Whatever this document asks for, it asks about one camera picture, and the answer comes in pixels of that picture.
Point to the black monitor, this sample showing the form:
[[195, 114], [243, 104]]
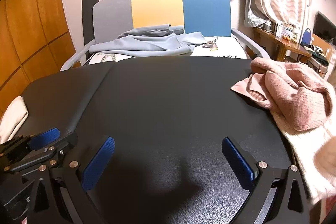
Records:
[[324, 24]]

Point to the grey yellow blue chair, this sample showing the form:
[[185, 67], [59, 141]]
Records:
[[157, 8]]

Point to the grey-blue garment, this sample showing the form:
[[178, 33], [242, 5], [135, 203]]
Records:
[[147, 45]]

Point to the cluttered wooden desk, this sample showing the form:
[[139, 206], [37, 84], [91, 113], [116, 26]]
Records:
[[286, 47]]

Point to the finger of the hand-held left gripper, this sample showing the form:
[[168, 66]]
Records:
[[44, 138], [67, 142]]

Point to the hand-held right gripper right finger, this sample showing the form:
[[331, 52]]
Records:
[[236, 163]]

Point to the cream cloth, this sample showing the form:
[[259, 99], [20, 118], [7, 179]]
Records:
[[13, 113]]

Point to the cream knit garment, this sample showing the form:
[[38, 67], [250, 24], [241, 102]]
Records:
[[309, 155]]

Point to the pink knit sweater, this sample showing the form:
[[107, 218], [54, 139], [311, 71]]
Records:
[[288, 87]]

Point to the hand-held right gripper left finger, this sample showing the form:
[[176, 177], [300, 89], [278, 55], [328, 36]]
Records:
[[98, 163]]

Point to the wooden wardrobe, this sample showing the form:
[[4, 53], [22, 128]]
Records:
[[26, 29]]

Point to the white printed seat cushion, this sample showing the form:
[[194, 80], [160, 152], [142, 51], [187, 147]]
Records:
[[225, 48]]

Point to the row of small containers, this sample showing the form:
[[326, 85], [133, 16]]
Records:
[[284, 31]]

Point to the dark green bag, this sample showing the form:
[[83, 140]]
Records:
[[317, 54]]

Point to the small blue chair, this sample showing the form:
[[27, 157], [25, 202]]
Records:
[[305, 37]]

